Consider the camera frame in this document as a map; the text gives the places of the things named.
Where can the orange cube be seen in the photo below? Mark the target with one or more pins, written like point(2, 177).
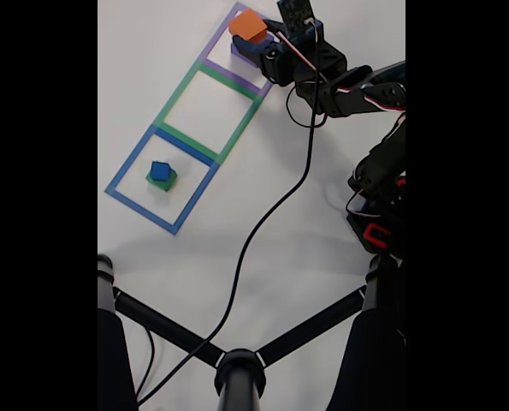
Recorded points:
point(247, 23)

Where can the small blue cube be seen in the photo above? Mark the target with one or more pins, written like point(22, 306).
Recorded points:
point(159, 170)

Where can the flat purple block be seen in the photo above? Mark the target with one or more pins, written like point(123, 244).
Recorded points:
point(237, 55)

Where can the green cube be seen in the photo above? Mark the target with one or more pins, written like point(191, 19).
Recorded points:
point(165, 184)

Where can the camera board with blue mount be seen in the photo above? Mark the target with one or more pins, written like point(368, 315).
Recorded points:
point(294, 13)

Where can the purple square frame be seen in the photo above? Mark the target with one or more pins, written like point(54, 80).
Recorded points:
point(230, 76)

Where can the green square frame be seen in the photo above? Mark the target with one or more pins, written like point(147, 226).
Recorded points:
point(173, 100)

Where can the blue square frame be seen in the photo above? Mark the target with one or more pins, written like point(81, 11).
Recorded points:
point(185, 147)

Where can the black camera tripod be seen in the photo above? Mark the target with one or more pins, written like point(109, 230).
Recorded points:
point(239, 377)

